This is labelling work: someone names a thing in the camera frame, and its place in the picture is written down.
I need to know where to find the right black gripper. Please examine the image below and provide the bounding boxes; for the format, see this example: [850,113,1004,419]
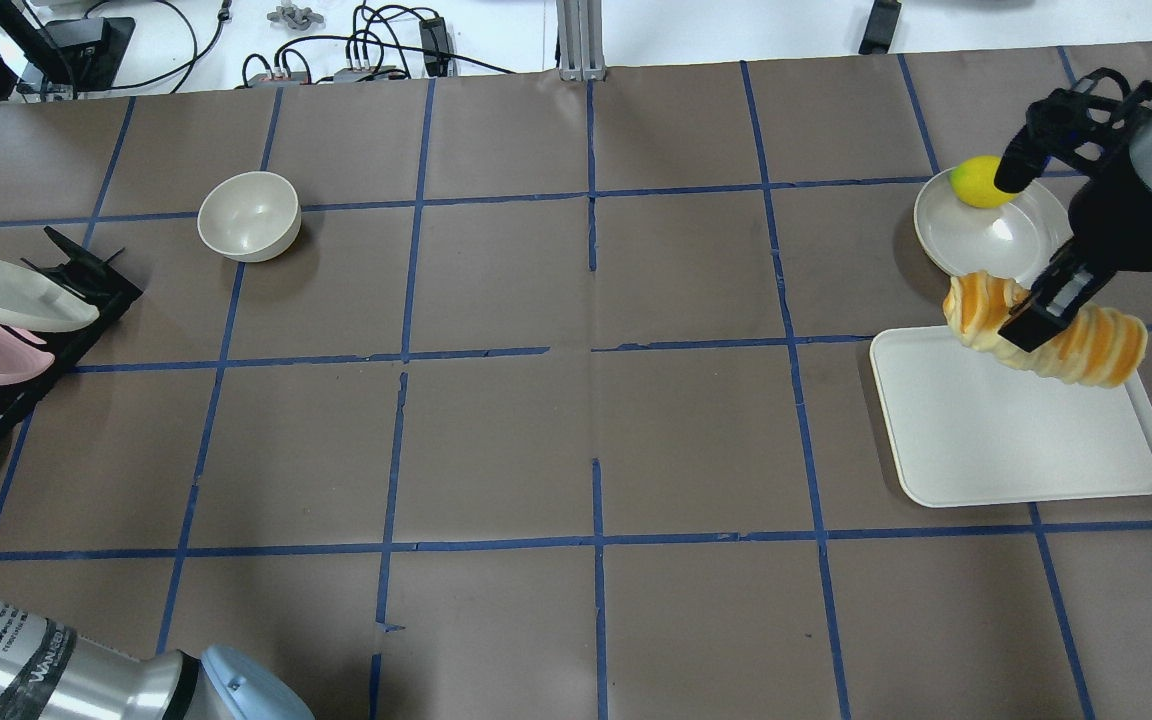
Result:
[998,152,1152,353]

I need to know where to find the striped orange bread roll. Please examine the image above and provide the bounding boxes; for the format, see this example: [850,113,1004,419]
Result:
[941,270,1150,389]

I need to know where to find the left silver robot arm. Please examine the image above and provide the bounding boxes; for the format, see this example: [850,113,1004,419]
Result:
[0,600,314,719]

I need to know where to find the white shallow plate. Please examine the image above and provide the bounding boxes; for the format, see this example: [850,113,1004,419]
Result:
[914,170,1073,288]

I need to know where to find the cream plate in rack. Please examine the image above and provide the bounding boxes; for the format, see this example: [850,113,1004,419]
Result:
[0,260,100,333]

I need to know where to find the yellow lemon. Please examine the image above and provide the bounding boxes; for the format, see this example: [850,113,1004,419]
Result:
[948,156,1018,209]

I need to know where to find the white rectangular tray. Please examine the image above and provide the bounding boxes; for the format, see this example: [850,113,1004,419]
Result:
[869,325,1152,509]

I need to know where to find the black power adapter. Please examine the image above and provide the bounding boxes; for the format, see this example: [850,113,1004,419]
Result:
[419,15,454,77]

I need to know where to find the cream bowl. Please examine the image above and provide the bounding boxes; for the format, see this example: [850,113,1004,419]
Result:
[196,170,302,263]

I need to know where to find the black dish rack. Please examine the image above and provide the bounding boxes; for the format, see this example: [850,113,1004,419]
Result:
[0,225,142,444]

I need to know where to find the aluminium frame post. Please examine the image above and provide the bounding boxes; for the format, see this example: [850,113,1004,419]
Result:
[556,0,607,82]

